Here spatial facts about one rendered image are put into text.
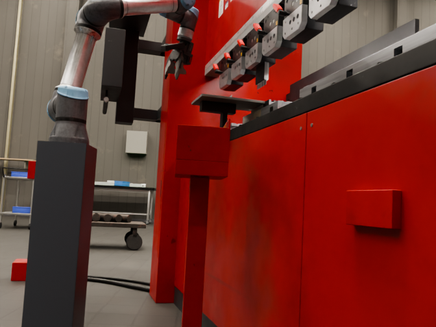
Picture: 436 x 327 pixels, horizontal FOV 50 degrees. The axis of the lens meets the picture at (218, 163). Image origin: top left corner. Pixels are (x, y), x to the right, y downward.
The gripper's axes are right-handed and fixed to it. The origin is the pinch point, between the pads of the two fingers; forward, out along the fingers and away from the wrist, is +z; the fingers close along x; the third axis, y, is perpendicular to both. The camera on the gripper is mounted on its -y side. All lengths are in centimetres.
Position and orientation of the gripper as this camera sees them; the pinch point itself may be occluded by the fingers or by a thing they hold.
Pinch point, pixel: (170, 76)
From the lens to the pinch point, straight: 229.1
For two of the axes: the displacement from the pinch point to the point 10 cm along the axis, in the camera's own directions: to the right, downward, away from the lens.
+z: -2.6, 9.6, -0.1
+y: 7.0, 2.0, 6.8
